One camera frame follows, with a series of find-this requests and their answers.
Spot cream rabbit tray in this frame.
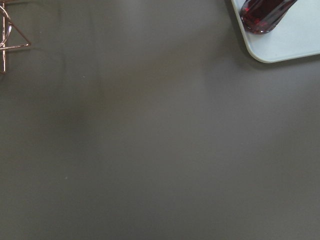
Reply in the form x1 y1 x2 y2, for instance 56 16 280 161
231 0 320 64

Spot copper wire bottle rack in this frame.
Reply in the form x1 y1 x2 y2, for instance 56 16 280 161
0 0 32 75

